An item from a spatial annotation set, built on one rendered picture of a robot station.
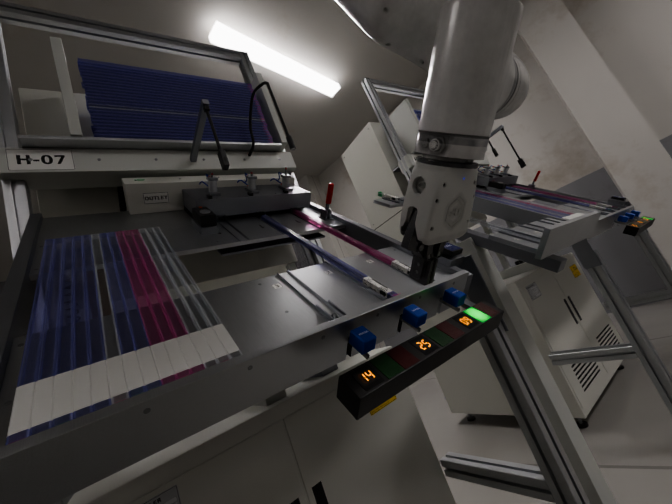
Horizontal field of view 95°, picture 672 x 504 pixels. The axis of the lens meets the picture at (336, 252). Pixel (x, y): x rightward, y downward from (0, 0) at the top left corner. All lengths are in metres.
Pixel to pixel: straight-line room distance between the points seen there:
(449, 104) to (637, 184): 2.77
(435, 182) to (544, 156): 3.04
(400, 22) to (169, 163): 0.77
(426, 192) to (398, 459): 0.67
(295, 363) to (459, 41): 0.40
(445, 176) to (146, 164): 0.85
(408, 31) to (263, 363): 0.46
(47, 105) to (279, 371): 1.16
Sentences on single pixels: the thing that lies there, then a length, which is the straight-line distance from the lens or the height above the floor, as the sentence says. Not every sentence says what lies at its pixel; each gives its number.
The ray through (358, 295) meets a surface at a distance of 0.53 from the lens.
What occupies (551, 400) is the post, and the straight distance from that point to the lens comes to 1.02.
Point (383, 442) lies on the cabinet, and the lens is 0.86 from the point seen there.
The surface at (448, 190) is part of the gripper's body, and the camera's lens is 0.40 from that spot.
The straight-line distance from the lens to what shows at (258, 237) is 0.76.
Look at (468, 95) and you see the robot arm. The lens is 0.39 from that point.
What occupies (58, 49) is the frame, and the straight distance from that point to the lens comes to 1.24.
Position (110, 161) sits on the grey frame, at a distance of 1.05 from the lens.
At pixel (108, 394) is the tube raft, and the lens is 0.39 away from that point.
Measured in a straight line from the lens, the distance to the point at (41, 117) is 1.34.
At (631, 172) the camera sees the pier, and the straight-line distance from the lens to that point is 3.11.
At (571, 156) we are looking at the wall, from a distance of 3.39.
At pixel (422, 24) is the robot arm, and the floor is 1.04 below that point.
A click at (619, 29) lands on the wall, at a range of 3.64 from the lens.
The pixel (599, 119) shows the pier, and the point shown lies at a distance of 3.18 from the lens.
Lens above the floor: 0.73
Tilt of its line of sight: 12 degrees up
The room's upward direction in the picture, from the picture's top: 22 degrees counter-clockwise
